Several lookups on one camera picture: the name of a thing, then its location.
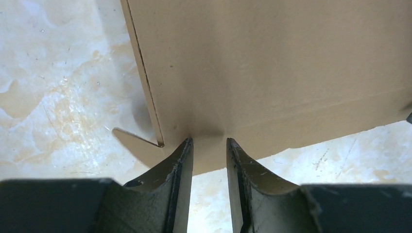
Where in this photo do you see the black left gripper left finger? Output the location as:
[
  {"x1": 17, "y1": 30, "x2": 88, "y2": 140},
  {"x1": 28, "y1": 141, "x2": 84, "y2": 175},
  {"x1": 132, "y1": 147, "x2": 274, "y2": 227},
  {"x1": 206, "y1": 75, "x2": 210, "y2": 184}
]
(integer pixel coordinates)
[{"x1": 0, "y1": 138, "x2": 194, "y2": 233}]

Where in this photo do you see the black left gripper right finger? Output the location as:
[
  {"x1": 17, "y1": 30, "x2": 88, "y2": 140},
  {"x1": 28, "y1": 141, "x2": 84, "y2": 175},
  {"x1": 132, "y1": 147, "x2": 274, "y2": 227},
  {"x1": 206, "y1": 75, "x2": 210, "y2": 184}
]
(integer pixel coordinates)
[{"x1": 226, "y1": 138, "x2": 412, "y2": 233}]

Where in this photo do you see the brown cardboard box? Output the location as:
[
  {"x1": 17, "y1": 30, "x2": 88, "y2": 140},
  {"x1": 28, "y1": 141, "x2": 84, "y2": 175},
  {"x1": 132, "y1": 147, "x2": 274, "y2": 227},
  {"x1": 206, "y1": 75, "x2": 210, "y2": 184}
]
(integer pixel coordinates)
[{"x1": 113, "y1": 0, "x2": 412, "y2": 175}]

